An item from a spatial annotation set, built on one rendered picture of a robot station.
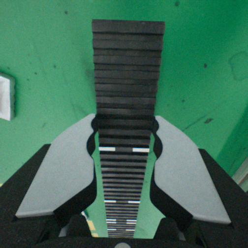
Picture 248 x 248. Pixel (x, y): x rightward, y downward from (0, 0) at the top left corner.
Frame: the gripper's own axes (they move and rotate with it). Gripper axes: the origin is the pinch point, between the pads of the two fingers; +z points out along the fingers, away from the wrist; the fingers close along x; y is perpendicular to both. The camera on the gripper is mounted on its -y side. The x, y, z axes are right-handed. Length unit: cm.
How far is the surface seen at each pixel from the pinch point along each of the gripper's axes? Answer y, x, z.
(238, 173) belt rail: 10.5, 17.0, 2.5
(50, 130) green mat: 4.0, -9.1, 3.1
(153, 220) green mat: 28.3, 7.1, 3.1
